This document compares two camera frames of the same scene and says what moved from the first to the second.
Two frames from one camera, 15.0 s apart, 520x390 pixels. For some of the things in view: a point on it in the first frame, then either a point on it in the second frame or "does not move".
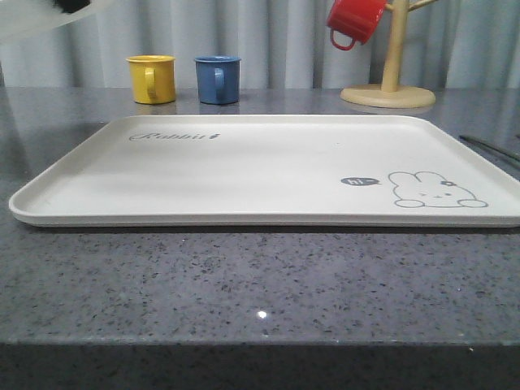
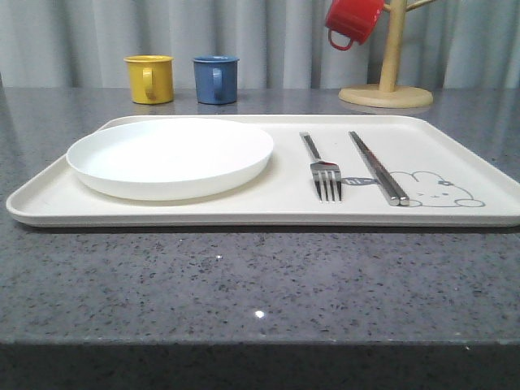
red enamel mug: [357, 19] does not move
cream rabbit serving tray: [270, 171] does not move
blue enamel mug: [218, 79] does not move
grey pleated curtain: [277, 44] does not move
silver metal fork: [491, 147] to [323, 172]
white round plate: [21, 18] to [169, 159]
